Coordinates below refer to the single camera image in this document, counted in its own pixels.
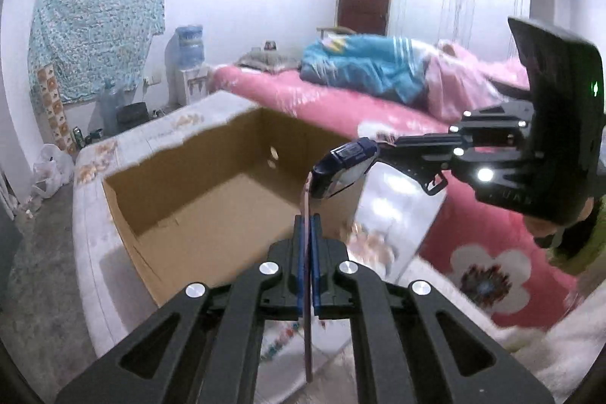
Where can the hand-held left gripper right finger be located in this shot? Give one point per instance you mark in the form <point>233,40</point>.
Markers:
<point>316,262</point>

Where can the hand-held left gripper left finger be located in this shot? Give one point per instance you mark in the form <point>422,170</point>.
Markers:
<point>299,262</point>

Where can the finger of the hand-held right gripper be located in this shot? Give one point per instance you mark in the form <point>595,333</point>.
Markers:
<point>426,158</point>
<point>497,120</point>

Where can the black smartwatch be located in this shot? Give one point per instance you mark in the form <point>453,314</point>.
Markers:
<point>345,158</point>

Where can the brown cardboard box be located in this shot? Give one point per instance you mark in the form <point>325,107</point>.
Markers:
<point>203,205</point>

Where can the person's right hand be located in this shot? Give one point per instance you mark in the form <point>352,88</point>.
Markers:
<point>535,224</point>

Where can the pink blanket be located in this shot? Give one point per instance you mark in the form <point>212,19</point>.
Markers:
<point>464,77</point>

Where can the pink floral bed sheet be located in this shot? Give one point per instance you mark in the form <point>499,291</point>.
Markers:
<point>331,101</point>

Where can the blue striped blanket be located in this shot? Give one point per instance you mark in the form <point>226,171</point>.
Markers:
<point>360,63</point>

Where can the wooden chair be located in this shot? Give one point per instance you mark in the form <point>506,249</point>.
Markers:
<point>334,29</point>

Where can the grey pillow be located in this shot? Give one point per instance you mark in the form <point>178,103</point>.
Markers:
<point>265,61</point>

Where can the dark jar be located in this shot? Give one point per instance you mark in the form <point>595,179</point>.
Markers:
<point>270,45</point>

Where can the white water dispenser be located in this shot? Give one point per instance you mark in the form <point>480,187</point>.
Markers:
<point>191,87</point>

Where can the clear water jug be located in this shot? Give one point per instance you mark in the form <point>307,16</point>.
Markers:
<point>111,110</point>

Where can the green can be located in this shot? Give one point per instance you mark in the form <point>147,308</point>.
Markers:
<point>77,136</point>

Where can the white plastic bag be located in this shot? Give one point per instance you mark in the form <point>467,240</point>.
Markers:
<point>52,172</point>

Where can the orange checked cloth strip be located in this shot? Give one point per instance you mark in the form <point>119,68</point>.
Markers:
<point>52,110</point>

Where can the white wall socket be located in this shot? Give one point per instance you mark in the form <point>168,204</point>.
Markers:
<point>151,80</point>

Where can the teal patterned wall cloth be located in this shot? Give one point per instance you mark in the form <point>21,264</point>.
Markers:
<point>94,30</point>

